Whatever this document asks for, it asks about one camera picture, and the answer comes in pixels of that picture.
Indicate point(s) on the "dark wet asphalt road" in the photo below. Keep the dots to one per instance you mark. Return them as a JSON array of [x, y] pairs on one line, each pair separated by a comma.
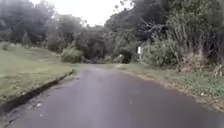
[[103, 100]]

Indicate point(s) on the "green bush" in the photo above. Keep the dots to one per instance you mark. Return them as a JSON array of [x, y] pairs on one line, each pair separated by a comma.
[[71, 55]]

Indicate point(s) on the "dense wood of trees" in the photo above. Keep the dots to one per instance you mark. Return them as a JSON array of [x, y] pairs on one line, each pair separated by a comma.
[[166, 30]]

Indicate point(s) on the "grass verge with leaves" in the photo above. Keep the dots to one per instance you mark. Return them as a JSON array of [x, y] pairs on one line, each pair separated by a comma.
[[186, 81]]

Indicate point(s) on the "dark concrete kerb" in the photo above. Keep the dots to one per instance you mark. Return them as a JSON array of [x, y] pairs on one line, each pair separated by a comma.
[[31, 93]]

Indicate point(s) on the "grass slope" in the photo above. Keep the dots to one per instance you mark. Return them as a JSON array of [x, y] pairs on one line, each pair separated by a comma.
[[23, 70]]

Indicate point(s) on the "white sign on post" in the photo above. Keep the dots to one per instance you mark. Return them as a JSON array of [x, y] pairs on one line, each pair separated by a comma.
[[139, 50]]

